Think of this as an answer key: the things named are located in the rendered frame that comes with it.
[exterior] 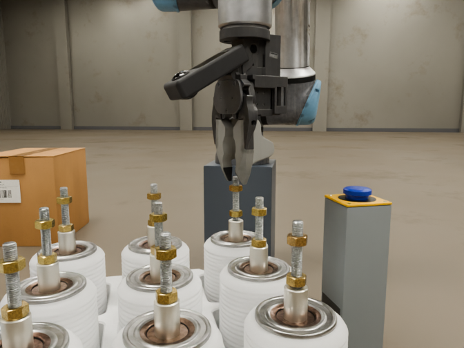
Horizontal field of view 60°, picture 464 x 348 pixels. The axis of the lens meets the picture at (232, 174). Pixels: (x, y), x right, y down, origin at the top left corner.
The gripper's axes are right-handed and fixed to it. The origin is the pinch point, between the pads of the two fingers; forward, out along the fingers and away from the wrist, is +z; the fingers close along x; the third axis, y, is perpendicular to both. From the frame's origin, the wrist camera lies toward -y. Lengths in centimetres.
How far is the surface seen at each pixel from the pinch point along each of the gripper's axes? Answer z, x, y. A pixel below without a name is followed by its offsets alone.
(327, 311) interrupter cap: 9.7, -23.5, -4.3
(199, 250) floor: 35, 61, 27
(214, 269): 13.2, -1.4, -3.9
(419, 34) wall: -169, 483, 775
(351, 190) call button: 2.2, -10.2, 13.7
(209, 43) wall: -163, 786, 440
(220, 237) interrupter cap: 9.8, 1.6, -1.0
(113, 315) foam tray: 17.1, 0.5, -17.8
